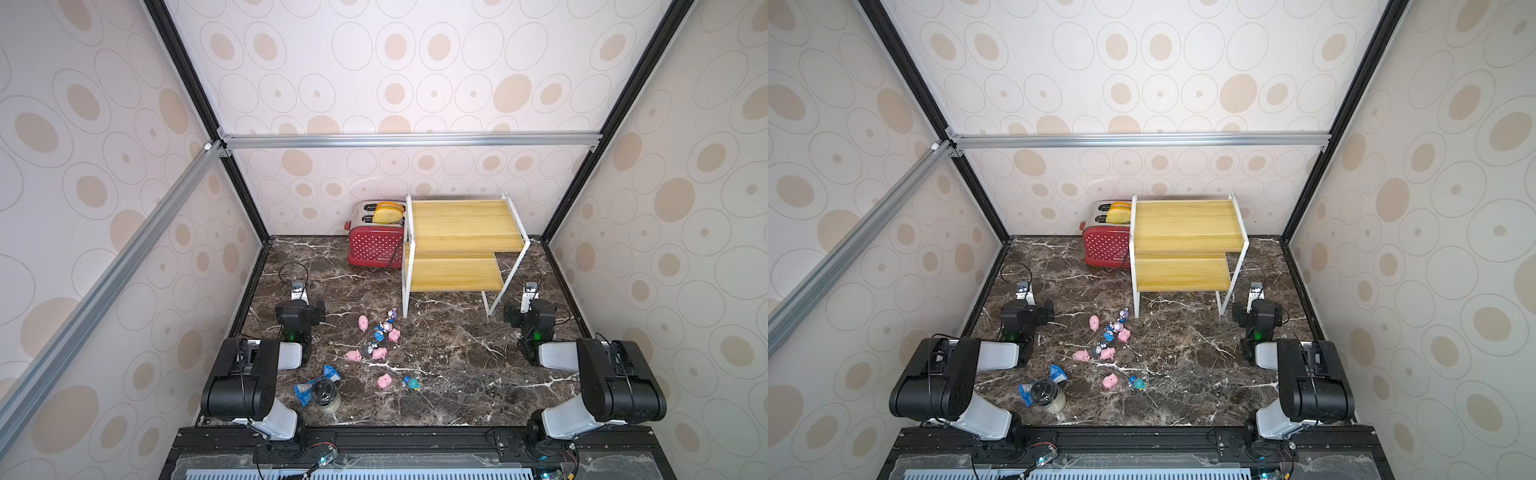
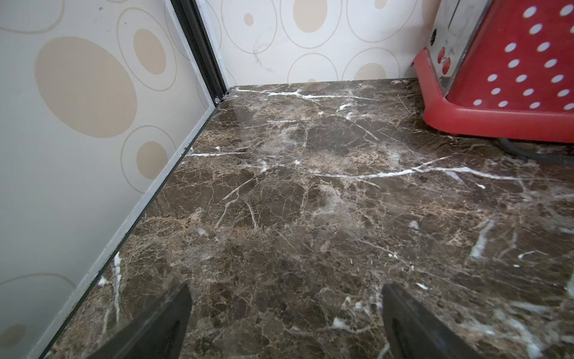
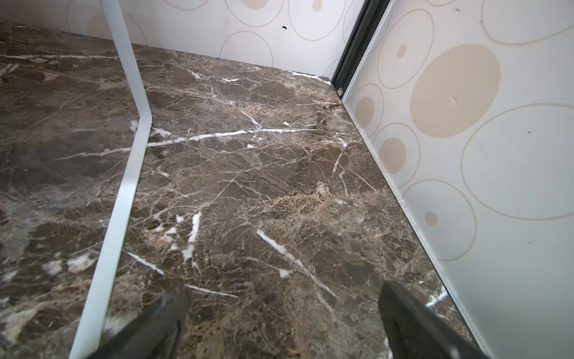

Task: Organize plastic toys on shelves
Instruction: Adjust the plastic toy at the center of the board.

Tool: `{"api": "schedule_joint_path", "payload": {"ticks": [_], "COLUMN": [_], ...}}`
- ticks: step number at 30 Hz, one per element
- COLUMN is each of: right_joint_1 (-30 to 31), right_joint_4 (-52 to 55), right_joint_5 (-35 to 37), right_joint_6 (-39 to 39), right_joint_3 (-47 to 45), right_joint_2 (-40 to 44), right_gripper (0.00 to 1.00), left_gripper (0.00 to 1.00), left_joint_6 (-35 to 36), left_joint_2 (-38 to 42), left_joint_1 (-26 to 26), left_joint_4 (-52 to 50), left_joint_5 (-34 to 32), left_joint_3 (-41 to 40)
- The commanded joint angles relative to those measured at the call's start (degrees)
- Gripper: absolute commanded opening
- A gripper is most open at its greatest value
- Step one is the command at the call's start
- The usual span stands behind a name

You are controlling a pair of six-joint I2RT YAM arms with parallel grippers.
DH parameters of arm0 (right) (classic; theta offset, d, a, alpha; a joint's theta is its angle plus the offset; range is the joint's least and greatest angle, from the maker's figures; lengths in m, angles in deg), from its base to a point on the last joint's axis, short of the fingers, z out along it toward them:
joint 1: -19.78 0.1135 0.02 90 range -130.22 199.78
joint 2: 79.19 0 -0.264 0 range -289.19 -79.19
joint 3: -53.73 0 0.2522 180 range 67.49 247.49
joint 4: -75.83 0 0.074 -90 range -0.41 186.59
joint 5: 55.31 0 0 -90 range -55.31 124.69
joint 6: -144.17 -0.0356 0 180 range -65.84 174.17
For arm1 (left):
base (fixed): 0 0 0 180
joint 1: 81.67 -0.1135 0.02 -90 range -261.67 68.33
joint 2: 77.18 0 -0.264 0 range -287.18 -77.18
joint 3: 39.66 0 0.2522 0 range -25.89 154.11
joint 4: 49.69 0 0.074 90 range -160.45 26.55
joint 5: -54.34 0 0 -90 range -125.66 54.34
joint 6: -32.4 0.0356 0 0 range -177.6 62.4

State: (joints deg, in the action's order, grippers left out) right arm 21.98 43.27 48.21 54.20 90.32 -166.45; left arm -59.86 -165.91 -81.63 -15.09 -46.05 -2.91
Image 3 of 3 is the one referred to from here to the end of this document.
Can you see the white metal wooden shelf rack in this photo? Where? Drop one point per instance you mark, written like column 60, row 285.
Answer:
column 91, row 324

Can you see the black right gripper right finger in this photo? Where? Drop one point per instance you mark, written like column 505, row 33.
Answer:
column 413, row 331

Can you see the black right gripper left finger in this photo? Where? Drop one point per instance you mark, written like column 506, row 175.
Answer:
column 155, row 333

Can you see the black corner frame post right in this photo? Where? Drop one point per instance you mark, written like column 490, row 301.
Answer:
column 368, row 19

